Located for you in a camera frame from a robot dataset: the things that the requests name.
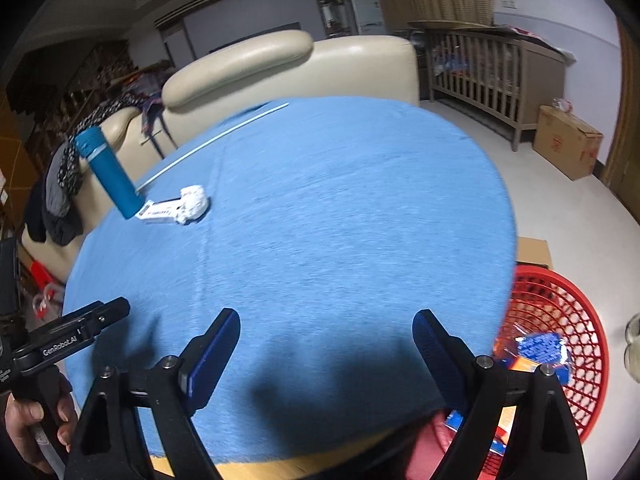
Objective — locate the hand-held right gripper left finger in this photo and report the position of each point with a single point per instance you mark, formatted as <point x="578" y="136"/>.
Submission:
<point x="215" y="360"/>

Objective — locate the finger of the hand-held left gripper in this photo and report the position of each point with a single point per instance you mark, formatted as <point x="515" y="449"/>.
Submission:
<point x="110" y="315"/>

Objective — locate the white crumpled packet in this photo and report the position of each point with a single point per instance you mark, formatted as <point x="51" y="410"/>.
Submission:
<point x="185" y="205"/>

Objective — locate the beige leather sofa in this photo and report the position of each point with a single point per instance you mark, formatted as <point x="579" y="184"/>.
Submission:
<point x="240" y="70"/>

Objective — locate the red mesh basket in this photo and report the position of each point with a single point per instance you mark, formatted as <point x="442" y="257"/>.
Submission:
<point x="565" y="310"/>

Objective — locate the dark hanging clothes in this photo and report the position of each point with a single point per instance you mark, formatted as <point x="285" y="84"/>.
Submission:
<point x="55" y="200"/>

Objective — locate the person's left hand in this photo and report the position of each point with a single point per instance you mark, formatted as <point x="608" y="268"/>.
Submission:
<point x="22" y="430"/>

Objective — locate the blue bottle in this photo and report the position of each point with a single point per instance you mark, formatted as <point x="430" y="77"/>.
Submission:
<point x="110" y="175"/>

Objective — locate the plant shelf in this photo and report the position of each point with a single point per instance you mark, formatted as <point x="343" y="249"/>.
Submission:
<point x="330" y="7"/>

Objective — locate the white wall socket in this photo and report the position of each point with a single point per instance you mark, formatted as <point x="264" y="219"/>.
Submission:
<point x="510" y="4"/>

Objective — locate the thin white rod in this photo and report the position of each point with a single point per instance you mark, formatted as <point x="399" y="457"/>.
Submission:
<point x="280" y="107"/>

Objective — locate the red plastic object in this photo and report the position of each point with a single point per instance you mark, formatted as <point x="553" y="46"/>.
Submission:
<point x="40" y="275"/>

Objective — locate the white standing air conditioner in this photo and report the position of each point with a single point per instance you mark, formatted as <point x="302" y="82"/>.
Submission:
<point x="367" y="10"/>

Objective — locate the blue tablecloth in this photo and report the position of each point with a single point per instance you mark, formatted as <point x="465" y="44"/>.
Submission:
<point x="325" y="210"/>

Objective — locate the black polka dot garment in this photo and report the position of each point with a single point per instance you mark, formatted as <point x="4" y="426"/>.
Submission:
<point x="107" y="112"/>

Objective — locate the dark wooden shelf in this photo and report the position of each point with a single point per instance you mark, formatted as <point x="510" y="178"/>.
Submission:
<point x="85" y="80"/>

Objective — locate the large cardboard box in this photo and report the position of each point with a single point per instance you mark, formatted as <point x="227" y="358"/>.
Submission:
<point x="565" y="140"/>

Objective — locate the small cardboard box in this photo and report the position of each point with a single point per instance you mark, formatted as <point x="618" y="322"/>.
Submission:
<point x="532" y="250"/>

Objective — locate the pale shoe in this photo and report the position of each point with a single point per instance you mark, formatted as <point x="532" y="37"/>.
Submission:
<point x="634" y="332"/>

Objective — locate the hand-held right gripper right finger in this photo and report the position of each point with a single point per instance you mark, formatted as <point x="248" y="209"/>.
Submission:
<point x="435" y="355"/>

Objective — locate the wooden crib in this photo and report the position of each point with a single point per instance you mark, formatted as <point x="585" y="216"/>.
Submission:
<point x="480" y="75"/>

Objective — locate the wooden door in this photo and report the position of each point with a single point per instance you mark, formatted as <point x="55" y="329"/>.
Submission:
<point x="625" y="110"/>

